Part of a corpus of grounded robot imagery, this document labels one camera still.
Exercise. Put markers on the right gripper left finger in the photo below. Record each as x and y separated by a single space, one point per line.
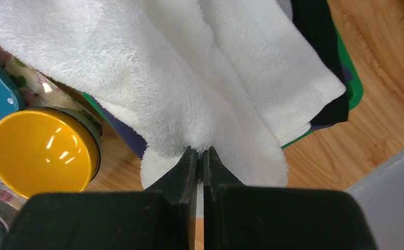
159 217

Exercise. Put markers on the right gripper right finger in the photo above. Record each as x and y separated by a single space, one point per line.
248 217

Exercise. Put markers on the navy blue garment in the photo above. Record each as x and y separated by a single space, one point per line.
138 145

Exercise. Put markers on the white garment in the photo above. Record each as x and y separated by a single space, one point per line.
234 75

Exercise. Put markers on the green plastic tray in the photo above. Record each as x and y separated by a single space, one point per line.
345 60

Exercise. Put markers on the black garment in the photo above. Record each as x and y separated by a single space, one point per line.
313 19

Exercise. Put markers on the orange bowl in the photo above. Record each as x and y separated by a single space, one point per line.
48 150

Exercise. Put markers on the floral rectangular tray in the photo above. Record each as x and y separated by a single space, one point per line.
38 90

